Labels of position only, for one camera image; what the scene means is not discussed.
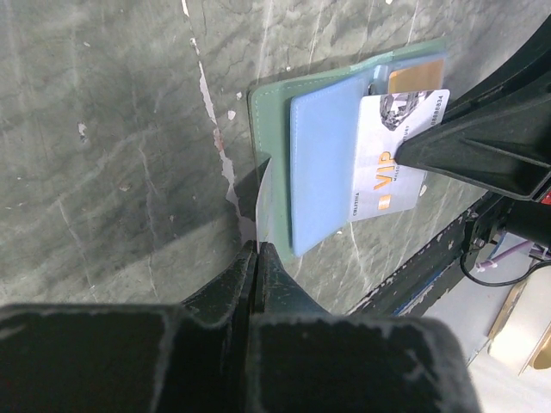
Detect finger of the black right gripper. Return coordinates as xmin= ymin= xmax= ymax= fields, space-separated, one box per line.
xmin=396 ymin=99 xmax=550 ymax=200

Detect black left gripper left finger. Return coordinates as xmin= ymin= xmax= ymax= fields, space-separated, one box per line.
xmin=1 ymin=242 xmax=257 ymax=412

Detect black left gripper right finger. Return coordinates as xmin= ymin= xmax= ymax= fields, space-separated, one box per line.
xmin=245 ymin=243 xmax=481 ymax=412

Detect white gold VIP card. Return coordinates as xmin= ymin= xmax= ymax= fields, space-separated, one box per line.
xmin=349 ymin=89 xmax=449 ymax=221

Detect green card holder book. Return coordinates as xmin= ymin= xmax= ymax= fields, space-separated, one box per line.
xmin=249 ymin=40 xmax=447 ymax=261

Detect gold VIP credit card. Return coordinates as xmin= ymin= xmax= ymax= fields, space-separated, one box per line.
xmin=388 ymin=59 xmax=445 ymax=94

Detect white bin with tan scoop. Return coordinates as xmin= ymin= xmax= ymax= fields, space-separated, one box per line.
xmin=488 ymin=267 xmax=550 ymax=375

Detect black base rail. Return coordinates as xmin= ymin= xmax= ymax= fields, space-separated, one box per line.
xmin=349 ymin=197 xmax=489 ymax=316

